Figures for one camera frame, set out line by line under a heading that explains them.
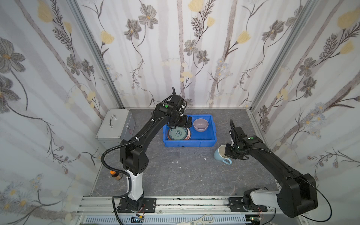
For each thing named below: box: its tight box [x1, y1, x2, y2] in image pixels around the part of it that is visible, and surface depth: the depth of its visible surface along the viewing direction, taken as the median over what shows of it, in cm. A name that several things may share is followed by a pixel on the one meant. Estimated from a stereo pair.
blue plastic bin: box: [162, 114, 218, 148], surface depth 100 cm
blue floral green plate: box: [167, 125, 192, 141], surface depth 103 cm
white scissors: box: [175, 214, 215, 225], surface depth 70 cm
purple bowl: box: [193, 118, 210, 133], surface depth 105 cm
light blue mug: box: [213, 144, 233, 165], surface depth 81 cm
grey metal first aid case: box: [95, 108, 136, 150], surface depth 91 cm
